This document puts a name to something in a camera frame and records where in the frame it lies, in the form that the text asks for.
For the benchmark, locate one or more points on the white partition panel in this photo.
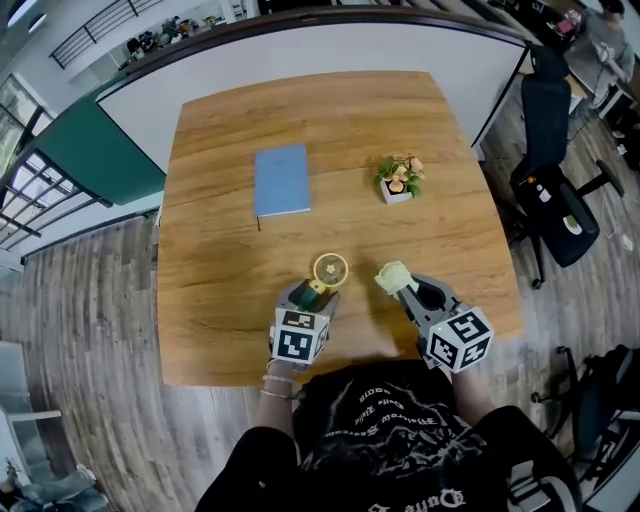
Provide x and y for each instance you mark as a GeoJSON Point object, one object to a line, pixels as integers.
{"type": "Point", "coordinates": [300, 50]}

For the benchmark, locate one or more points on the person's black printed t-shirt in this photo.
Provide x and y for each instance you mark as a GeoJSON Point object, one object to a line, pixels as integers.
{"type": "Point", "coordinates": [390, 450]}

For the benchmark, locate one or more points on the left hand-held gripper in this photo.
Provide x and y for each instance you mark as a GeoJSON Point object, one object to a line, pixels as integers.
{"type": "Point", "coordinates": [300, 345]}

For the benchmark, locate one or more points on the blue notebook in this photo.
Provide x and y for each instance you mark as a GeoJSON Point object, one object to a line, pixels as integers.
{"type": "Point", "coordinates": [281, 180]}

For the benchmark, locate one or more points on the green partition panel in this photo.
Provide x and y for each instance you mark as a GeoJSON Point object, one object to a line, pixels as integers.
{"type": "Point", "coordinates": [100, 150]}

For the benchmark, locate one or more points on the light green cloth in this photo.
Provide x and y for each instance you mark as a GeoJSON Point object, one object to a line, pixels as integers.
{"type": "Point", "coordinates": [392, 279]}

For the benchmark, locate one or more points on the person's right forearm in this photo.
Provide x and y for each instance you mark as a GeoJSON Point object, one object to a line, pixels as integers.
{"type": "Point", "coordinates": [475, 395]}

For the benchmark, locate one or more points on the small yellow handheld fan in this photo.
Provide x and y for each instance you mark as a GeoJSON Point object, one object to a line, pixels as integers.
{"type": "Point", "coordinates": [331, 270]}

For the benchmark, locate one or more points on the cluster of small shelf items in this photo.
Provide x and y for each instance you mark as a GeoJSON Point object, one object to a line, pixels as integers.
{"type": "Point", "coordinates": [170, 32]}

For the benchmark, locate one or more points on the white round plate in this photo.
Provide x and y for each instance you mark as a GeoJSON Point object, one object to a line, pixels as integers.
{"type": "Point", "coordinates": [572, 225]}

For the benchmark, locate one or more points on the wooden table with white legs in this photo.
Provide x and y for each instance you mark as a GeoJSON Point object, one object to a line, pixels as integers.
{"type": "Point", "coordinates": [225, 275]}

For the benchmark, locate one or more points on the black office chair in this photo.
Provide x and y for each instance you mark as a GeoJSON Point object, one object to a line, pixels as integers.
{"type": "Point", "coordinates": [595, 400]}
{"type": "Point", "coordinates": [545, 125]}

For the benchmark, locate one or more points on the black metal railing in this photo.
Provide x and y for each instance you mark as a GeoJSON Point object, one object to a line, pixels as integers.
{"type": "Point", "coordinates": [100, 25]}
{"type": "Point", "coordinates": [45, 200]}

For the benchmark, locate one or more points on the small white item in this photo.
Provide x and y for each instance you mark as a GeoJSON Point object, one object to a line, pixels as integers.
{"type": "Point", "coordinates": [543, 193]}

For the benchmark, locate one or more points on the large window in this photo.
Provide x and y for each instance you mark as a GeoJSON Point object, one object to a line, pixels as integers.
{"type": "Point", "coordinates": [20, 115]}

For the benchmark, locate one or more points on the person's left forearm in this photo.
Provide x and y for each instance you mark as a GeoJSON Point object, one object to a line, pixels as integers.
{"type": "Point", "coordinates": [275, 415]}

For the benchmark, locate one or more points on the small potted plant white pot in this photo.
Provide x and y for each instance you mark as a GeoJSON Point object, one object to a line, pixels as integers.
{"type": "Point", "coordinates": [399, 180]}

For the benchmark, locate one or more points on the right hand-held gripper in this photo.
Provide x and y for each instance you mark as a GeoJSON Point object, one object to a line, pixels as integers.
{"type": "Point", "coordinates": [457, 340]}

